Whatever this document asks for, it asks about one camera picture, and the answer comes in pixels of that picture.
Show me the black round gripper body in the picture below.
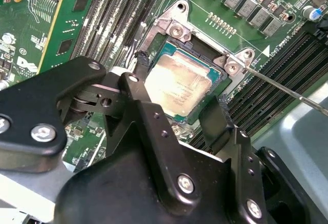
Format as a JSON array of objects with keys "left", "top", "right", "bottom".
[{"left": 53, "top": 112, "right": 241, "bottom": 224}]

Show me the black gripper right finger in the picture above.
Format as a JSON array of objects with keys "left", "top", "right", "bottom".
[{"left": 198, "top": 94, "right": 308, "bottom": 224}]

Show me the metal wire locking lever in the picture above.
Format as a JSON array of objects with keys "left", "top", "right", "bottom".
[{"left": 242, "top": 64, "right": 328, "bottom": 117}]

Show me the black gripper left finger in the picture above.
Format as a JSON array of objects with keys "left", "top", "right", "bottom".
[{"left": 0, "top": 52, "right": 202, "bottom": 211}]

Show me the silver topped CPU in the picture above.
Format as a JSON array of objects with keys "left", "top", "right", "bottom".
[{"left": 143, "top": 42, "right": 222, "bottom": 119}]

